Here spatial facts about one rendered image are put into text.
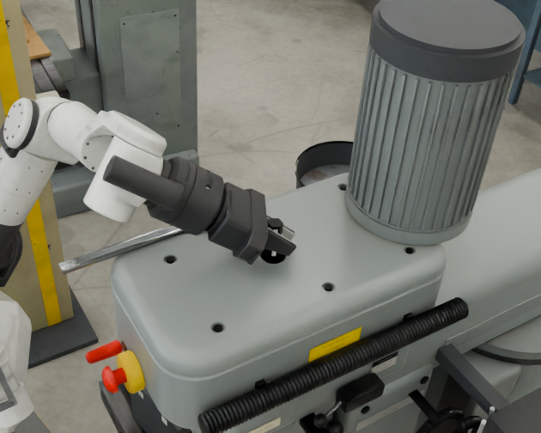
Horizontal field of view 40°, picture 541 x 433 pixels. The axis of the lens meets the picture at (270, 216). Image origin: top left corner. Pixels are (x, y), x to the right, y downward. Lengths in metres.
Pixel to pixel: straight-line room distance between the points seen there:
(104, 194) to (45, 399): 2.41
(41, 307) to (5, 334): 2.07
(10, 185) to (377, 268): 0.59
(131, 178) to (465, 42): 0.44
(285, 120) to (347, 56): 1.05
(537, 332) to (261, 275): 0.67
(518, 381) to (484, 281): 0.30
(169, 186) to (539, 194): 0.83
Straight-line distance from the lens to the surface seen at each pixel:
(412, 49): 0.95
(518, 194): 1.51
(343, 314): 1.03
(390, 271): 1.08
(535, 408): 1.19
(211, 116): 4.88
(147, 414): 1.96
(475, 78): 0.97
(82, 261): 1.06
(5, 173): 1.25
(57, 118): 1.12
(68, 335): 3.48
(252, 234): 0.98
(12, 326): 1.37
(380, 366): 1.23
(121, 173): 0.91
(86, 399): 3.29
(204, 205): 0.96
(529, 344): 1.51
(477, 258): 1.34
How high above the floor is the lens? 2.62
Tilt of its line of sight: 40 degrees down
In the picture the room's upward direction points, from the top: 4 degrees clockwise
